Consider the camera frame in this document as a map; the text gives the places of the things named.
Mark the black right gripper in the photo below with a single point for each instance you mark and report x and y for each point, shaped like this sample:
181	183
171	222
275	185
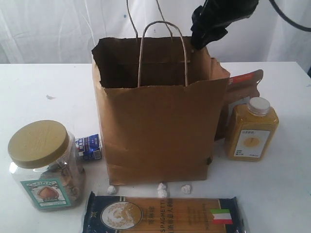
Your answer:
210	20

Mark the brown paper bag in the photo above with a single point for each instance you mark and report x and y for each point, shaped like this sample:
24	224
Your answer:
159	102

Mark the yellow millet bottle white cap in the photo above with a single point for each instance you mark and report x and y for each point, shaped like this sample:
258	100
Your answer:
251	128

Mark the brown stand-up pouch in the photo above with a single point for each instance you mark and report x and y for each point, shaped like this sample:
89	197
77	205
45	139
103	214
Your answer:
239	91

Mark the small blue milk carton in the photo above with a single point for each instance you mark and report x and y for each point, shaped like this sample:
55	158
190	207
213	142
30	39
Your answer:
89	147

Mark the spaghetti package dark blue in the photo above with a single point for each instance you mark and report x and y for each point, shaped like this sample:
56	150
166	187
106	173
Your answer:
120	214

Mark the clear jar with gold lid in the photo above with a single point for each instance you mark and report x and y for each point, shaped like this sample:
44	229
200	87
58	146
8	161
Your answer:
46	165

